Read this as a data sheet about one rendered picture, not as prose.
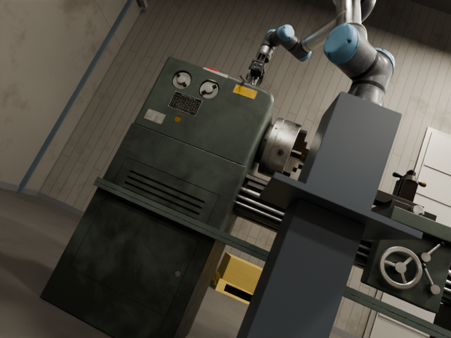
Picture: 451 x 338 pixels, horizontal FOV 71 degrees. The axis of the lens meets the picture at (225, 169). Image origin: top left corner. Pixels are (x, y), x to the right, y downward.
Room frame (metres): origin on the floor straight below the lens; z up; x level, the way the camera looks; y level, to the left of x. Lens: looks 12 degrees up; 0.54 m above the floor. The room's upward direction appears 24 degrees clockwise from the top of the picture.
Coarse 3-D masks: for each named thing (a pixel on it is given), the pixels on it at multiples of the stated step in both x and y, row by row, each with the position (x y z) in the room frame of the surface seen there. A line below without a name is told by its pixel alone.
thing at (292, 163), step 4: (292, 156) 1.55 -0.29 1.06; (288, 160) 1.54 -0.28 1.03; (292, 160) 1.54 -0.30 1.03; (296, 160) 1.54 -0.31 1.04; (300, 160) 1.54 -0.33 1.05; (288, 164) 1.53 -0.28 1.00; (292, 164) 1.53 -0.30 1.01; (296, 164) 1.53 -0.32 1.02; (300, 164) 1.53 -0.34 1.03; (288, 168) 1.52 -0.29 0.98; (292, 168) 1.52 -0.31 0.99; (296, 168) 1.52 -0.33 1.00; (300, 168) 1.56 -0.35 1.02; (284, 172) 1.53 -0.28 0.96; (288, 172) 1.51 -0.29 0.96
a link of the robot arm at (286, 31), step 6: (276, 30) 1.41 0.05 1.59; (282, 30) 1.36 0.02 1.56; (288, 30) 1.36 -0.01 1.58; (270, 36) 1.44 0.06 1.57; (276, 36) 1.40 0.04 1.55; (282, 36) 1.38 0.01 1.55; (288, 36) 1.37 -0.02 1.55; (294, 36) 1.40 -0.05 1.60; (276, 42) 1.43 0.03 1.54; (282, 42) 1.41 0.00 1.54; (288, 42) 1.41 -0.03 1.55; (294, 42) 1.41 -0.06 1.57; (288, 48) 1.44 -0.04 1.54
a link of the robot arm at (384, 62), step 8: (376, 48) 0.93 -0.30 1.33; (376, 56) 0.90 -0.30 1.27; (384, 56) 0.92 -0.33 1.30; (392, 56) 0.93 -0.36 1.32; (376, 64) 0.90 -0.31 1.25; (384, 64) 0.92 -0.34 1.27; (392, 64) 0.93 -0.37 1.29; (368, 72) 0.92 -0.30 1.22; (376, 72) 0.92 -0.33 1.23; (384, 72) 0.92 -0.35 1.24; (392, 72) 0.95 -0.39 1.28; (352, 80) 0.98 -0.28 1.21; (376, 80) 0.92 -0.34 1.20; (384, 80) 0.93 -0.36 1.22
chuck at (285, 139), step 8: (280, 128) 1.45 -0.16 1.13; (288, 128) 1.45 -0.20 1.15; (296, 128) 1.46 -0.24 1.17; (280, 136) 1.44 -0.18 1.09; (288, 136) 1.44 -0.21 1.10; (296, 136) 1.43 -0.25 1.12; (280, 144) 1.44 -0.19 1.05; (288, 144) 1.43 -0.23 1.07; (272, 152) 1.46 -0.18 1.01; (288, 152) 1.44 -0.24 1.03; (272, 160) 1.48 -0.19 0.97; (280, 160) 1.46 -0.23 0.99; (272, 168) 1.51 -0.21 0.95; (280, 168) 1.49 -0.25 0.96
